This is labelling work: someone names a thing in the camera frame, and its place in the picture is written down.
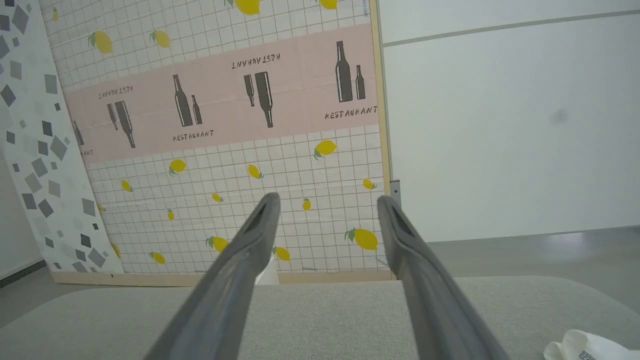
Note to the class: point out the white garment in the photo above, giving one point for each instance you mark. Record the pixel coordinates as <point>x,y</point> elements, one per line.
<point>590,347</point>

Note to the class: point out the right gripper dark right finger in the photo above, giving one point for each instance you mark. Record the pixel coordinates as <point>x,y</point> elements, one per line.
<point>435,310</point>

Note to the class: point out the lemon print partition panel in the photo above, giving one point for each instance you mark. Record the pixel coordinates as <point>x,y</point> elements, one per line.
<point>300,165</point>

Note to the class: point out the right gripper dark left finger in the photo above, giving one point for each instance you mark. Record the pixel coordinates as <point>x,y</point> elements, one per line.
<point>225,300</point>

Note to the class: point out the metal partition support stand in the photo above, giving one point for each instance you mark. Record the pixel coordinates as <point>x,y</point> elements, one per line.
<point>395,192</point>

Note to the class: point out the grey fabric sofa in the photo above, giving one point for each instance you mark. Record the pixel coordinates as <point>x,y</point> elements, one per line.
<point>325,320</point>

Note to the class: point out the grey squares print partition panel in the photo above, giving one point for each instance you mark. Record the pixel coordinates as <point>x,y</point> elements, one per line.
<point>40,150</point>

